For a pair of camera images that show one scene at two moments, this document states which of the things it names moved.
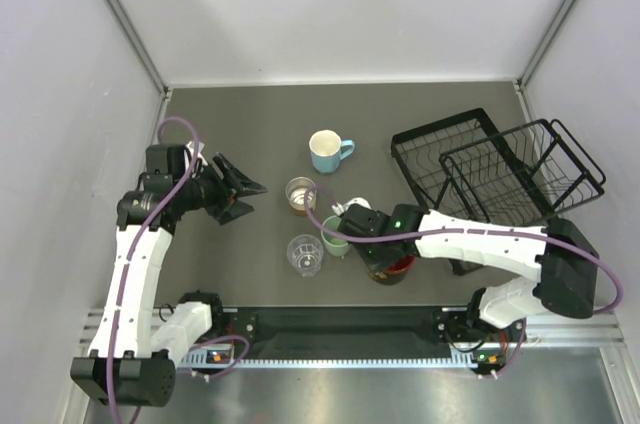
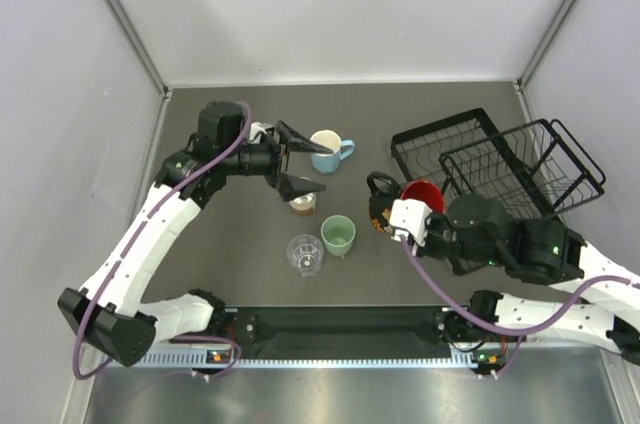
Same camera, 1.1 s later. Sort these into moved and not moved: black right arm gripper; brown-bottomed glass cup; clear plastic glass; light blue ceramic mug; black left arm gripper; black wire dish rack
Moved: black right arm gripper; black left arm gripper
Not moved: black wire dish rack; clear plastic glass; light blue ceramic mug; brown-bottomed glass cup
